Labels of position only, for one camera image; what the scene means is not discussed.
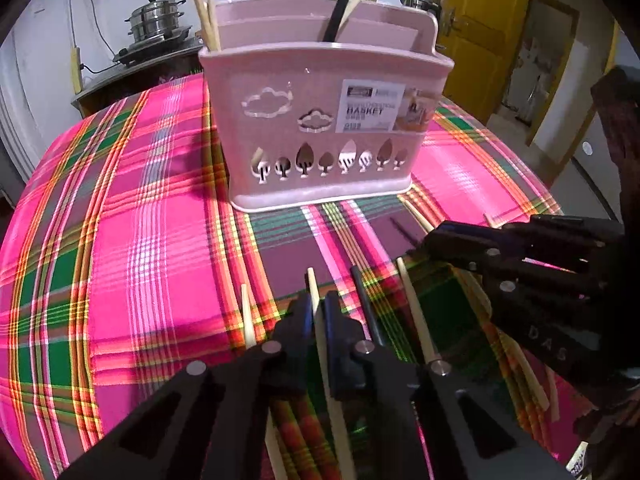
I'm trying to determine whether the pink plaid tablecloth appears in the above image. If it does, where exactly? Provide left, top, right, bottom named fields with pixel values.
left=1, top=75, right=560, bottom=479

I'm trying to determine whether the pink plastic utensil basket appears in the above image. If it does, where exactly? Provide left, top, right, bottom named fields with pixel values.
left=198, top=0, right=454, bottom=212

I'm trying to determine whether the yellow wooden door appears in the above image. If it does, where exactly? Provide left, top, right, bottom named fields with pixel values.
left=438, top=0, right=528, bottom=124

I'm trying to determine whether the white electric kettle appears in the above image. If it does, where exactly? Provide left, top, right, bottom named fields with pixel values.
left=399, top=0, right=440, bottom=14

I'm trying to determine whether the portable gas stove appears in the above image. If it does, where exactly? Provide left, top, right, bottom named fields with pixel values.
left=113, top=26, right=191, bottom=66

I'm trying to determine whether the stainless steel steamer pot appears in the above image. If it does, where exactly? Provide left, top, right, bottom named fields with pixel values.
left=126, top=0, right=186, bottom=42

